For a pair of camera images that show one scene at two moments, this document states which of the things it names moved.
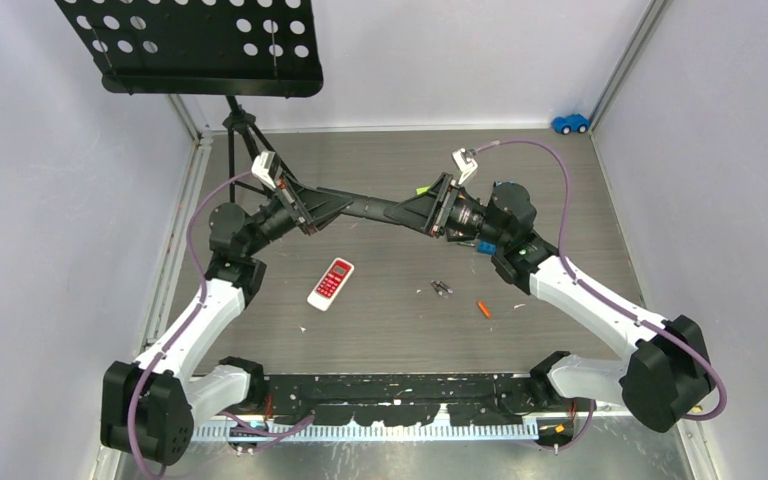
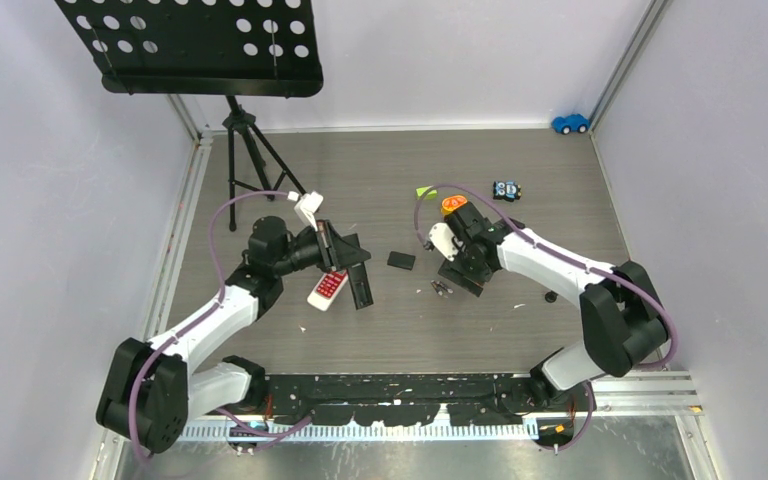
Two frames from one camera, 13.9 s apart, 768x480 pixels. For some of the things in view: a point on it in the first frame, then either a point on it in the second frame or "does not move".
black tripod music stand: (224, 49) does not move
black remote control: (373, 208) to (359, 284)
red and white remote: (330, 284) does not move
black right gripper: (419, 210) to (457, 273)
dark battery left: (439, 287) does not move
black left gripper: (313, 207) to (336, 253)
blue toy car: (574, 122) does not move
